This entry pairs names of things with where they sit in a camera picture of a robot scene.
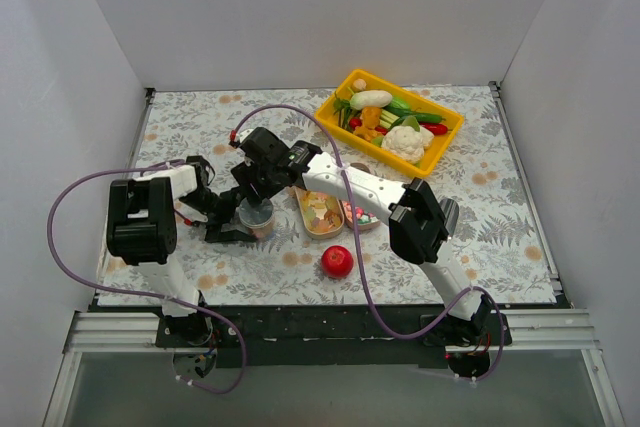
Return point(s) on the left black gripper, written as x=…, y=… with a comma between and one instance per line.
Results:
x=226, y=217

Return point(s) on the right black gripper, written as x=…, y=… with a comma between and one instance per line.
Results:
x=251, y=179

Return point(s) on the silver jar lid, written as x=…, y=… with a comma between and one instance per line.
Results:
x=255, y=215

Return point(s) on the clear glass jar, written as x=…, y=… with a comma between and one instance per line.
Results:
x=260, y=231

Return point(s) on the beige tray gummy candies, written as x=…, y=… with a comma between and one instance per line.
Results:
x=321, y=214

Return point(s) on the pink tray colourful candies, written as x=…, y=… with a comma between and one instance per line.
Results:
x=365, y=220

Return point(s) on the metal scoop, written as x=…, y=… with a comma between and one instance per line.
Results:
x=451, y=210

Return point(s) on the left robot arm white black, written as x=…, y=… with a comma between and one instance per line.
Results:
x=142, y=231

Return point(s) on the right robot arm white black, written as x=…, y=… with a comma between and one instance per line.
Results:
x=420, y=226

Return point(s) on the red apple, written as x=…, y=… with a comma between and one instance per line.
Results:
x=337, y=262

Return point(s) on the orange yellow pepper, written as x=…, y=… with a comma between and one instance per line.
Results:
x=370, y=120

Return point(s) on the white eggplant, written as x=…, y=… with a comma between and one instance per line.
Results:
x=370, y=98

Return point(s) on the small beige mushroom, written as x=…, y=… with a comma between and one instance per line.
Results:
x=359, y=84

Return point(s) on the white cauliflower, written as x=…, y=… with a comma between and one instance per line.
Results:
x=407, y=143

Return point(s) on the yellow plastic bin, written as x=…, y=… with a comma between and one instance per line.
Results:
x=330, y=118

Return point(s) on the green cucumber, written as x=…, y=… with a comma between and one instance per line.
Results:
x=421, y=117

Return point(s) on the red chili pepper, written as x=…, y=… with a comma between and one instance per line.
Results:
x=436, y=129

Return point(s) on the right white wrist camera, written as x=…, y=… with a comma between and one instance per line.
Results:
x=242, y=135

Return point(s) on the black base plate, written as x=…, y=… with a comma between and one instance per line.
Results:
x=319, y=335

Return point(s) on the aluminium rail frame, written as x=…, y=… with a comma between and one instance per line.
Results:
x=533, y=329

